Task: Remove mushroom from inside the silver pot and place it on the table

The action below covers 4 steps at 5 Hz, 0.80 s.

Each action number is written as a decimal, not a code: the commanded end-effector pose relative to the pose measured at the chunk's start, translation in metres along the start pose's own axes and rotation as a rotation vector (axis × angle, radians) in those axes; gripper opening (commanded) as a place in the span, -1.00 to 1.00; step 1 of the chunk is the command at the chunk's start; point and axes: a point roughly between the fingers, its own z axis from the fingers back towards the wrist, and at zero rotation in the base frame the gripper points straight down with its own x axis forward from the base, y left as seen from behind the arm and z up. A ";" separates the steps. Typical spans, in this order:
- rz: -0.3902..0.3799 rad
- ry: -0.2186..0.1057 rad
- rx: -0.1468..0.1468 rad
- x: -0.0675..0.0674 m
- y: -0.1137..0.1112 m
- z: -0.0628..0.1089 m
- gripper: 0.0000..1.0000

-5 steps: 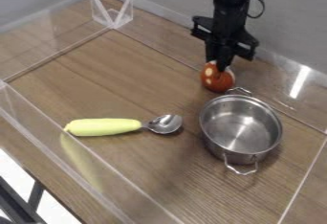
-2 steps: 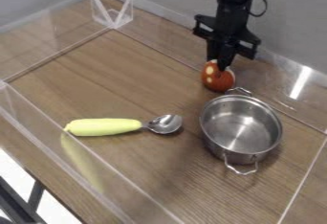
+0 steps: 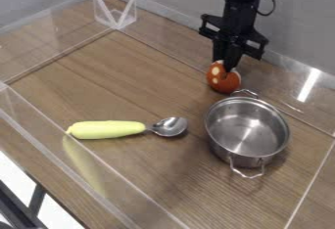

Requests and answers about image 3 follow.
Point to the clear acrylic corner bracket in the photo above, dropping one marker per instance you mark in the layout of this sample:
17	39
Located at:
115	19

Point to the clear acrylic enclosure wall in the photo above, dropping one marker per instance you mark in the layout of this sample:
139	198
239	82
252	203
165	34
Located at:
69	70

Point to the spoon with yellow handle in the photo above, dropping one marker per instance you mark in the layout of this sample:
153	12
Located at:
104	129

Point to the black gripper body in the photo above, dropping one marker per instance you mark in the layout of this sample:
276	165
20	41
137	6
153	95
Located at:
233	27

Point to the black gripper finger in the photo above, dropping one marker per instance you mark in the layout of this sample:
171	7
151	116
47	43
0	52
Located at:
219	49
232	57

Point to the dark metal table frame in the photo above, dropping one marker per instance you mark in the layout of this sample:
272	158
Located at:
20	215

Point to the silver pot with handles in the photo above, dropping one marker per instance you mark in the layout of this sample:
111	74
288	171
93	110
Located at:
248	132

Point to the toy mushroom red cap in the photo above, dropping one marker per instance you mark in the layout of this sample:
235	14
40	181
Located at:
221	80

